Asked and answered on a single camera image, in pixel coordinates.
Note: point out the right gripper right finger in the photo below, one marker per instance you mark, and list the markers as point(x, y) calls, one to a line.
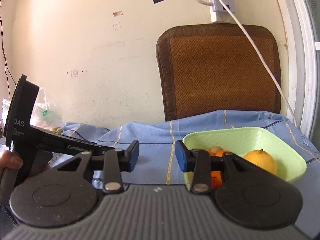
point(202, 164)

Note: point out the clear plastic fruit bag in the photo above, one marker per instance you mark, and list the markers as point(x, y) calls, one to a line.
point(46, 113)

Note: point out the small orange tangerine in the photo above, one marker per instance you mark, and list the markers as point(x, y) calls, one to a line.
point(216, 180)

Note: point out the small brown fruit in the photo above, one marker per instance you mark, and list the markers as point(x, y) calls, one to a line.
point(215, 149)

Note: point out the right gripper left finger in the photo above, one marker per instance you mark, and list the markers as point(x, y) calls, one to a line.
point(76, 174)

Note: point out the brown woven chair back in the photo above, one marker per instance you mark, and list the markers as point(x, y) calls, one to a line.
point(209, 67)

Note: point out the white window frame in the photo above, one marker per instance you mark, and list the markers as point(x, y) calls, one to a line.
point(301, 26)

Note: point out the large yellow citrus fruit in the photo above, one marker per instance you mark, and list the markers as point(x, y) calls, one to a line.
point(263, 160)

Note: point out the light green plastic basket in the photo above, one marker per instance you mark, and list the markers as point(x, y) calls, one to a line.
point(291, 166)

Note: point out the person's left hand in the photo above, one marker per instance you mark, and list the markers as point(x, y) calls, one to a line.
point(22, 164)

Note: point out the blue checked tablecloth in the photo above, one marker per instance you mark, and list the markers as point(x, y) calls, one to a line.
point(157, 163)

